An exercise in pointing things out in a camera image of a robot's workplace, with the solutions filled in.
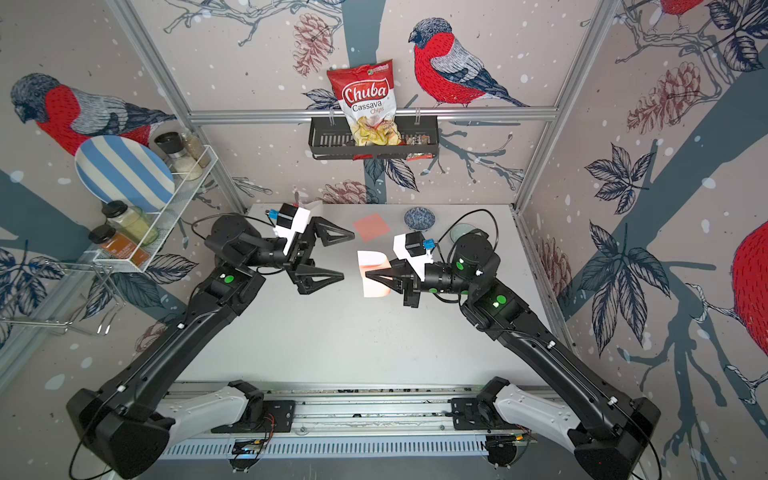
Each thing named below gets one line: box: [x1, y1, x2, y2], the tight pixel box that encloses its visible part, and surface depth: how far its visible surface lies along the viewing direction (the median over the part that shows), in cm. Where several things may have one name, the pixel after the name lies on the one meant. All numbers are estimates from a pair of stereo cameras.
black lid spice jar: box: [154, 131, 203, 181], surface depth 83 cm
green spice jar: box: [101, 200, 160, 247], surface depth 67 cm
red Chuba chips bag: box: [326, 59, 401, 161], surface depth 83 cm
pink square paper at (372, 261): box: [357, 251, 393, 297], surface depth 54 cm
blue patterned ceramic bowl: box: [404, 207, 436, 231], surface depth 116 cm
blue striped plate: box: [74, 135, 175, 213], surface depth 72 cm
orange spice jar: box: [88, 224, 150, 268], surface depth 63 cm
